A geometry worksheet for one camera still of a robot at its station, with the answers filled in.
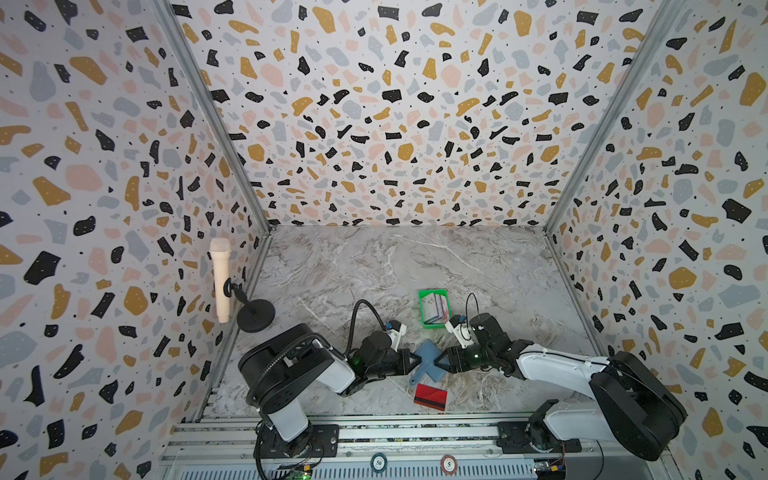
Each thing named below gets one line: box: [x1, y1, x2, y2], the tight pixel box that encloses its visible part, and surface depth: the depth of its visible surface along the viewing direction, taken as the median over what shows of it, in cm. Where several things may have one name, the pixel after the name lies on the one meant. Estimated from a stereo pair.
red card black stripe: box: [414, 383, 448, 411], surface depth 83 cm
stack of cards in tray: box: [422, 293, 449, 324], surface depth 97 cm
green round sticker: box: [370, 452, 388, 473], surface depth 72 cm
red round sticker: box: [440, 455, 458, 475], surface depth 72 cm
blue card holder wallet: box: [409, 339, 446, 385], surface depth 87 cm
